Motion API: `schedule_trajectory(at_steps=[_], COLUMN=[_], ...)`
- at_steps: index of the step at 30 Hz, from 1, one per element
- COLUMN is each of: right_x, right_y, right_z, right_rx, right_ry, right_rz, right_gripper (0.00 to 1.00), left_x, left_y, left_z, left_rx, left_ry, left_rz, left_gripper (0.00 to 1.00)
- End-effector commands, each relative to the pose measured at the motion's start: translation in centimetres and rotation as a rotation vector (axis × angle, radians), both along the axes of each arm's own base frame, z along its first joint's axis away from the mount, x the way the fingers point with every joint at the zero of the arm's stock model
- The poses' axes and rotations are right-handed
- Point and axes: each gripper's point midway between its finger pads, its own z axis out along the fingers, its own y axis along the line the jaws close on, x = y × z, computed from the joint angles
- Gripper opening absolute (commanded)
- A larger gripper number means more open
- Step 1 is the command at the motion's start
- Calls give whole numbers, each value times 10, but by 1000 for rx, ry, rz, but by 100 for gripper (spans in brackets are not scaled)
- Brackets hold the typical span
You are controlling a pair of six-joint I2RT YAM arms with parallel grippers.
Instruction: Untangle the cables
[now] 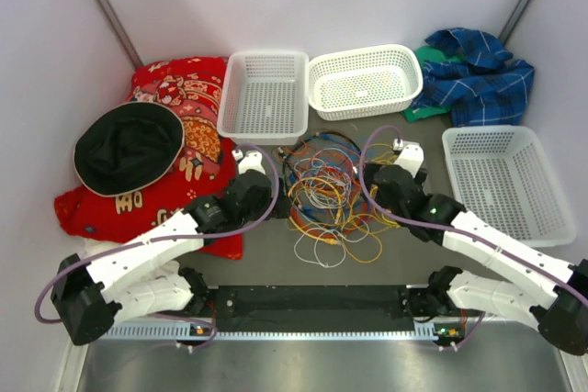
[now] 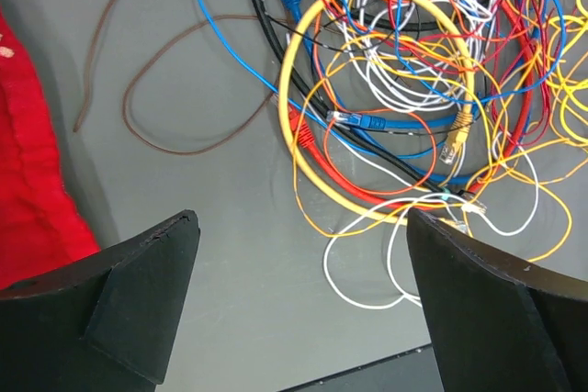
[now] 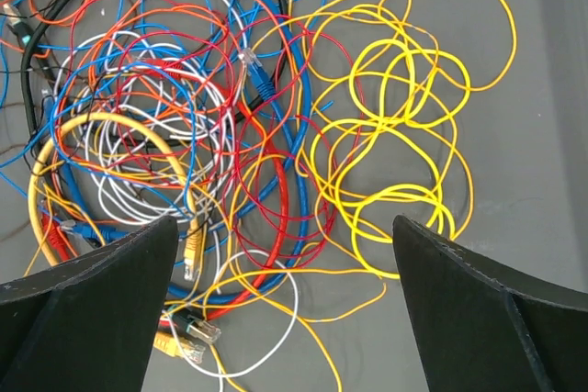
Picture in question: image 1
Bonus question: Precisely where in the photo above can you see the thick yellow ethernet cable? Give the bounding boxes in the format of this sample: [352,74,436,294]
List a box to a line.
[288,174,346,246]

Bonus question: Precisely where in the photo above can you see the middle white plastic basket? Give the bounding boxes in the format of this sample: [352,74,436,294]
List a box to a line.
[309,44,424,121]

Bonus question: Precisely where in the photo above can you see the thin yellow wire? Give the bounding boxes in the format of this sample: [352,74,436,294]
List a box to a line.
[339,143,401,265]

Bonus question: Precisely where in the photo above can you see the right white plastic basket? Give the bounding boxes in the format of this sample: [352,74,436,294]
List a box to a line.
[442,125,577,248]

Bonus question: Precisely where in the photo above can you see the white cloth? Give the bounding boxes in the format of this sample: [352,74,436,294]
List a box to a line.
[82,238,183,283]

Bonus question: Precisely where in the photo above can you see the black cable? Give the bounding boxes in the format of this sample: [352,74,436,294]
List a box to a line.
[280,129,364,191]

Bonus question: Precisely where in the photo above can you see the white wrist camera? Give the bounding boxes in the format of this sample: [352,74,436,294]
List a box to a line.
[232,148,266,175]
[392,139,424,178]

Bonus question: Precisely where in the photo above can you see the thin white wire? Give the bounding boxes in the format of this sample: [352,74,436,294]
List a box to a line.
[292,152,364,269]

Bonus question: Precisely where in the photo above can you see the thick red ethernet cable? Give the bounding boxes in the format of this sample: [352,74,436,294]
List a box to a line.
[289,189,368,240]

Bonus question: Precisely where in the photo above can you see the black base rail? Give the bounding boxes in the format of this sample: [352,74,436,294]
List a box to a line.
[213,286,413,331]

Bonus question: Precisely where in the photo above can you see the thick blue ethernet cable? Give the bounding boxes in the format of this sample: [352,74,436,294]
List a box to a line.
[300,133,364,223]

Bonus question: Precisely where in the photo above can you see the blue plaid cloth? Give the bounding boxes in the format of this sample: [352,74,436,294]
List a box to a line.
[410,28,536,127]

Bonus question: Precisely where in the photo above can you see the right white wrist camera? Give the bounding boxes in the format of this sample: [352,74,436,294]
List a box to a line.
[392,139,424,178]

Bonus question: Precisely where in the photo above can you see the black round hat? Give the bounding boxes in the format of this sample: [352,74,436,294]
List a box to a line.
[73,102,185,197]

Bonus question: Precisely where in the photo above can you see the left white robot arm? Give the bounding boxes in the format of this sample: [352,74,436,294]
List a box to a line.
[51,170,279,346]

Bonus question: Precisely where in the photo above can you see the green cloth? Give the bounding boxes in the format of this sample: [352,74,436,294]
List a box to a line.
[402,46,464,122]

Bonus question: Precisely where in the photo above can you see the white plastic basket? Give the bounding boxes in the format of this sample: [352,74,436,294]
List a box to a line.
[217,50,309,146]
[442,125,577,248]
[309,44,424,121]

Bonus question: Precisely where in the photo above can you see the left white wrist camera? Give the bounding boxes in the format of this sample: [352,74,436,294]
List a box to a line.
[232,148,266,175]

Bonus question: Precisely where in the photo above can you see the left white plastic basket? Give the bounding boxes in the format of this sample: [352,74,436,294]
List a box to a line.
[217,50,309,146]

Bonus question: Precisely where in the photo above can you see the thin red wire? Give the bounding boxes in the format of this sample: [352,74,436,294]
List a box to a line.
[293,152,391,228]

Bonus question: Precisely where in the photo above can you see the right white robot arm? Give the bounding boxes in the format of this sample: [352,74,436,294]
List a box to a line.
[359,162,587,356]

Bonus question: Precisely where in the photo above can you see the slotted aluminium cable duct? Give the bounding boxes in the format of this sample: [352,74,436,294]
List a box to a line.
[101,321,463,342]

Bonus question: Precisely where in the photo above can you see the red patterned cloth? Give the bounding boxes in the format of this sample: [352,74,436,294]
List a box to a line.
[54,56,235,243]

